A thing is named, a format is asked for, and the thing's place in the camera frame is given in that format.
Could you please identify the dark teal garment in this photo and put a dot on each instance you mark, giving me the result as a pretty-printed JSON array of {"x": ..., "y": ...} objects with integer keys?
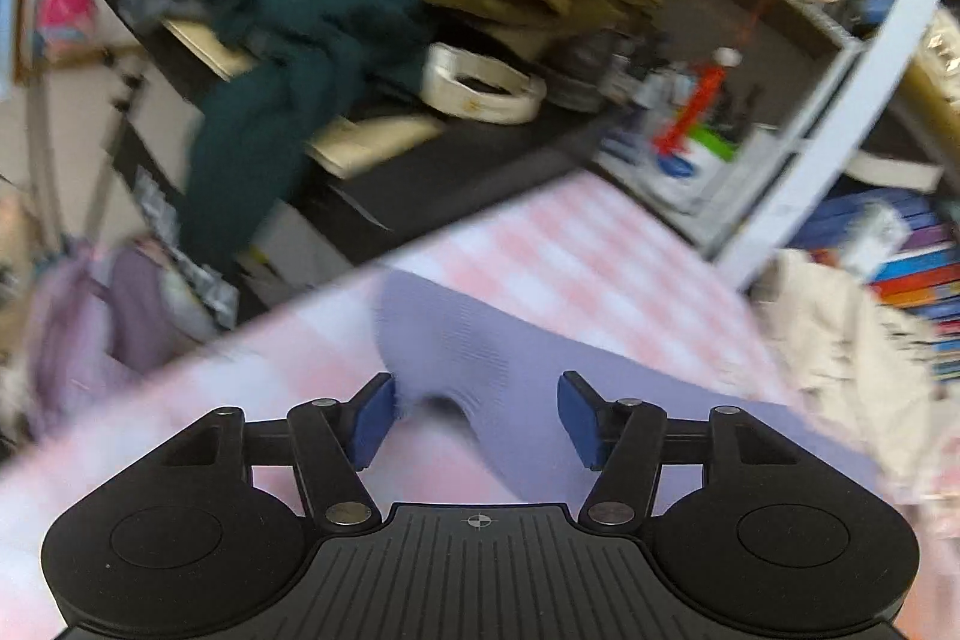
[{"x": 300, "y": 48}]

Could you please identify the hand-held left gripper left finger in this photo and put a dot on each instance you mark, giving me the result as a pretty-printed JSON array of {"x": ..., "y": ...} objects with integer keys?
[{"x": 371, "y": 421}]

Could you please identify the pink bag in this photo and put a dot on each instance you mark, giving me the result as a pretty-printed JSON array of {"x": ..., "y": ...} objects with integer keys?
[{"x": 66, "y": 6}]

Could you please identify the pink checkered printed blanket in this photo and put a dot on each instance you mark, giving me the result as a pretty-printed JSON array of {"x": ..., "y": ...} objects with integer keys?
[{"x": 570, "y": 250}]

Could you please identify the beige tote bag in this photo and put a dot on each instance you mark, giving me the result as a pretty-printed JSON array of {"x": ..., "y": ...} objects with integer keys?
[{"x": 840, "y": 340}]

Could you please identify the row of books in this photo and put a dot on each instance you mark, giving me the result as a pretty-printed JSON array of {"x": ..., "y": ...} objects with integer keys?
[{"x": 900, "y": 265}]

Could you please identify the purple backpack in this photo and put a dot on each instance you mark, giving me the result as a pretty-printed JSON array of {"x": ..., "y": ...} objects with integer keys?
[{"x": 82, "y": 325}]

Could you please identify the black desk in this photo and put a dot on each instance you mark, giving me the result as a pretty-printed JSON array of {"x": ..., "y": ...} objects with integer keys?
[{"x": 450, "y": 160}]

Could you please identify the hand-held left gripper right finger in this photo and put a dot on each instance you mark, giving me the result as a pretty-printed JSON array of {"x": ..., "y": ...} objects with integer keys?
[{"x": 579, "y": 421}]

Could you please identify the white shelf frame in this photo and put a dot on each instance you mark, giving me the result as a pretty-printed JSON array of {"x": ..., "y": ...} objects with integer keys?
[{"x": 847, "y": 85}]

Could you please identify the beige flat box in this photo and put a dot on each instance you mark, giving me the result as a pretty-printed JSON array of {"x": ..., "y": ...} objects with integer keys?
[{"x": 367, "y": 141}]

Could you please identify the lavender garment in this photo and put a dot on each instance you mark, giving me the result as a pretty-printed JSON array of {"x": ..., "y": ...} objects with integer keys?
[{"x": 480, "y": 355}]

